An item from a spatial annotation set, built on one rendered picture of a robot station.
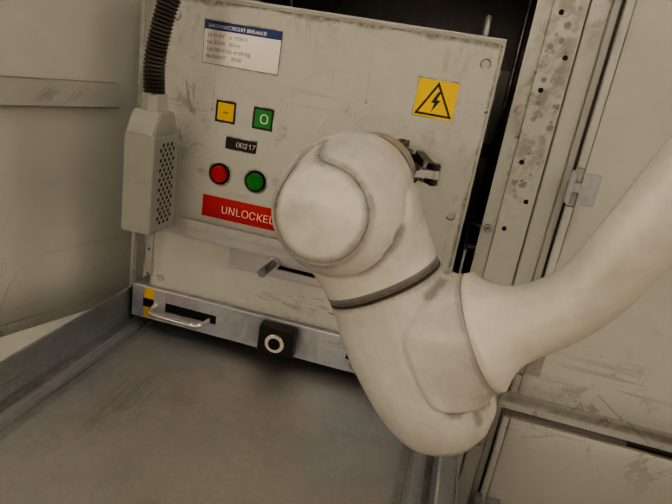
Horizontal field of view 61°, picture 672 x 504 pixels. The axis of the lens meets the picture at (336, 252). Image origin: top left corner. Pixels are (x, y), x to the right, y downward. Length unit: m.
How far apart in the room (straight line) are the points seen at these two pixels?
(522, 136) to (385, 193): 0.56
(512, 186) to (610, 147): 0.15
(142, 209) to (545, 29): 0.64
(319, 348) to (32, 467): 0.43
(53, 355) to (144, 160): 0.31
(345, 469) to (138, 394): 0.31
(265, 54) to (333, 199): 0.51
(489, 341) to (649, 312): 0.59
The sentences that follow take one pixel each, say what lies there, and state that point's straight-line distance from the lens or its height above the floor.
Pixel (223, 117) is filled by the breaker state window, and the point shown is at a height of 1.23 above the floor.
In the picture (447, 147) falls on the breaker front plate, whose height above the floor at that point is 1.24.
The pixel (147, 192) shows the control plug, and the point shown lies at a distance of 0.84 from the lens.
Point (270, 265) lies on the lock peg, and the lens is 0.88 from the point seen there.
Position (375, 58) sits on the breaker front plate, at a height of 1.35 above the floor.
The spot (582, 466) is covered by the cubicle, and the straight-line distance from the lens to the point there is 1.14.
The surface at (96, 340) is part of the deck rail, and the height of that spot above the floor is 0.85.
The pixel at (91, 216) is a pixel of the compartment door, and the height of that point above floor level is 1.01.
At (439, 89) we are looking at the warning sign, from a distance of 0.81.
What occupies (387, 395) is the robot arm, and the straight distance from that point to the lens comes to 0.48.
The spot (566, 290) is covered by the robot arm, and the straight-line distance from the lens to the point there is 0.45.
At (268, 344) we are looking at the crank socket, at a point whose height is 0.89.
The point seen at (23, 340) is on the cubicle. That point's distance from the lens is 1.40.
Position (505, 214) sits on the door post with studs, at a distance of 0.96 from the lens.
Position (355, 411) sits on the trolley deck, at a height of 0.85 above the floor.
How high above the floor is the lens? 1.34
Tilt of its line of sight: 19 degrees down
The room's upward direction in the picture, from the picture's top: 9 degrees clockwise
